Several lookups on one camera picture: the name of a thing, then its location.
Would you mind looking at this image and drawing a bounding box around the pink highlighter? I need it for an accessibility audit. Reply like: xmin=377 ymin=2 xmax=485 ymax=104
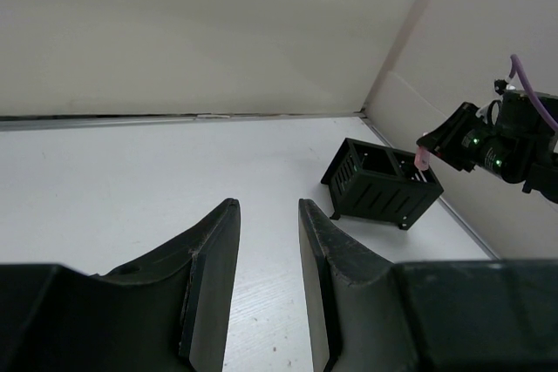
xmin=414 ymin=146 xmax=431 ymax=182

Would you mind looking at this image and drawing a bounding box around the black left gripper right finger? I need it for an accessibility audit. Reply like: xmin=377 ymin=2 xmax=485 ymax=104
xmin=298 ymin=199 xmax=401 ymax=371

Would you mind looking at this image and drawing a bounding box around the black two-compartment organizer box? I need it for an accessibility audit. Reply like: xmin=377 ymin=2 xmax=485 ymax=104
xmin=321 ymin=138 xmax=444 ymax=230

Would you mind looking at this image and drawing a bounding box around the aluminium rail back edge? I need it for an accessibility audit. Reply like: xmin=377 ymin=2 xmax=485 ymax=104
xmin=1 ymin=112 xmax=365 ymax=132

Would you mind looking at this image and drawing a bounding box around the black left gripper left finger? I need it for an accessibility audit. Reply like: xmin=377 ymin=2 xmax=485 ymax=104
xmin=100 ymin=198 xmax=241 ymax=371

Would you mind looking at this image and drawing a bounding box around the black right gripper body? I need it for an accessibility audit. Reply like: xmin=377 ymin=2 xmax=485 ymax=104
xmin=417 ymin=91 xmax=557 ymax=203

